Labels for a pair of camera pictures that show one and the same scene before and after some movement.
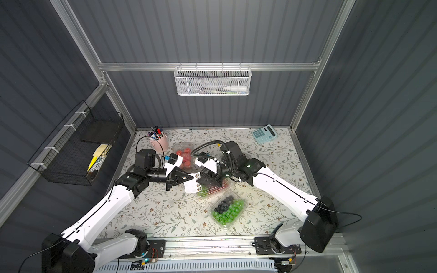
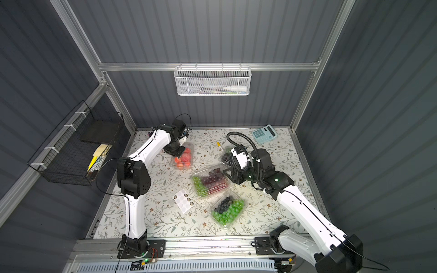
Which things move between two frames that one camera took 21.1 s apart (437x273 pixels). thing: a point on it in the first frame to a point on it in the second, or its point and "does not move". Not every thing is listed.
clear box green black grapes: (227, 209) does not move
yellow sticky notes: (99, 150) does not move
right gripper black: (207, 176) to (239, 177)
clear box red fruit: (184, 149) does not move
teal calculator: (264, 133) does not move
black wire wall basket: (75, 152) does not move
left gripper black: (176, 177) to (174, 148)
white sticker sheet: (193, 186) to (184, 201)
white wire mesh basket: (212, 81) does not move
